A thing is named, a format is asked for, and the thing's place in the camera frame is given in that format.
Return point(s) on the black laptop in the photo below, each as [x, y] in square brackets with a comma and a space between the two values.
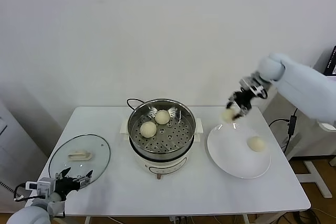
[332, 64]

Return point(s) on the white steamed baozi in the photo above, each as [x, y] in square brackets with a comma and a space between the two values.
[256, 144]
[227, 116]
[162, 117]
[148, 129]

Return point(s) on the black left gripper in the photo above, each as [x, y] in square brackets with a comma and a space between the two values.
[65, 184]

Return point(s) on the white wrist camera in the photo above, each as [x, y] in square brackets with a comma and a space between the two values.
[252, 83]
[43, 186]

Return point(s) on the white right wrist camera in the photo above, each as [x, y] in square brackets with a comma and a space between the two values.
[252, 83]

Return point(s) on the perforated steel steamer basket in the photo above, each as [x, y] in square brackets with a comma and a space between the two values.
[181, 140]

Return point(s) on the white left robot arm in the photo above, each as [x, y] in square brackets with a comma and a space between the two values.
[29, 214]

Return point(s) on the white table leg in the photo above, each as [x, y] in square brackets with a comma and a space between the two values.
[88, 220]
[245, 220]

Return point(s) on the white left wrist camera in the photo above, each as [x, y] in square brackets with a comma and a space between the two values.
[43, 186]

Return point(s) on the cream electric cooker base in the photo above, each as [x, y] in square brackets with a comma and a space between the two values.
[162, 165]

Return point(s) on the white power strip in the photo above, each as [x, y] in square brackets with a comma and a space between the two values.
[176, 218]

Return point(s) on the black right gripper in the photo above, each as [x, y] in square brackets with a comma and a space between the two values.
[243, 98]

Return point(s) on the white round plate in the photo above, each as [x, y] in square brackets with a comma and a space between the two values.
[236, 161]

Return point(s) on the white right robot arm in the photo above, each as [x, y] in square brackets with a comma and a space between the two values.
[302, 85]

